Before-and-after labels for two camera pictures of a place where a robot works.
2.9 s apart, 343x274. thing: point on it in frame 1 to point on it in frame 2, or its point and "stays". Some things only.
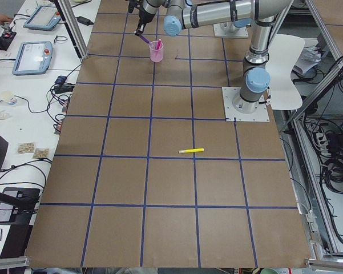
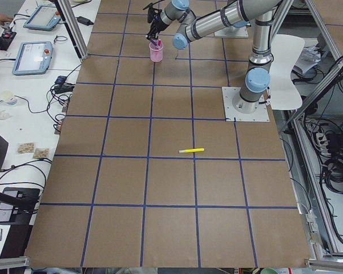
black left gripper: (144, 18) to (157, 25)
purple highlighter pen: (144, 39) to (153, 42)
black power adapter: (84, 20) stays
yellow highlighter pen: (189, 150) stays
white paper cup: (9, 97) stays
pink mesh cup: (156, 48) stays
